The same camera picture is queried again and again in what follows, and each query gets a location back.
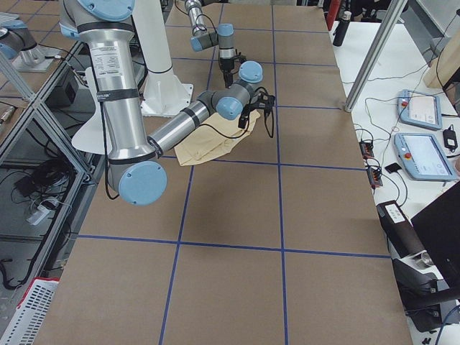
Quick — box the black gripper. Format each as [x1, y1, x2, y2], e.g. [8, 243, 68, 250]
[219, 57, 234, 86]
[238, 104, 252, 129]

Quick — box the cream long-sleeve printed shirt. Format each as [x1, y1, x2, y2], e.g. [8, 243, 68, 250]
[174, 111, 260, 166]

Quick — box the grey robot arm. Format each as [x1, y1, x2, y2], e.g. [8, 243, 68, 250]
[184, 0, 240, 88]
[60, 1, 263, 206]

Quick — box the black water bottle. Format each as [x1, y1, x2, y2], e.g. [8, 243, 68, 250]
[333, 11, 352, 47]

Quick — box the white plastic chair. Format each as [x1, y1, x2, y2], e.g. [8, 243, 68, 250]
[71, 67, 104, 155]

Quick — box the far blue teach pendant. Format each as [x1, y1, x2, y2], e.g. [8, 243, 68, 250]
[397, 89, 443, 131]

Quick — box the blue teach pendant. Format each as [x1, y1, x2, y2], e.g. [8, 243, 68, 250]
[394, 133, 459, 182]
[397, 89, 443, 131]

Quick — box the near blue teach pendant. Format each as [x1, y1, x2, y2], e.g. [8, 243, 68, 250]
[394, 133, 459, 182]

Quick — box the black monitor stand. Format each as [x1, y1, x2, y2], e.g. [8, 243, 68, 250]
[376, 184, 459, 332]

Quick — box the white perforated basket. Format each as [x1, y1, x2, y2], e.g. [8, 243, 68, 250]
[1, 277, 60, 345]

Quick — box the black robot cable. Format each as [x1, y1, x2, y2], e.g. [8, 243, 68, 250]
[197, 86, 277, 139]

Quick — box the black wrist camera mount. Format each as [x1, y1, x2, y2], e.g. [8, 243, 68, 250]
[250, 91, 275, 113]
[234, 50, 247, 64]

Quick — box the aluminium frame post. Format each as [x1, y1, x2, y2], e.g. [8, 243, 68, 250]
[344, 0, 408, 113]

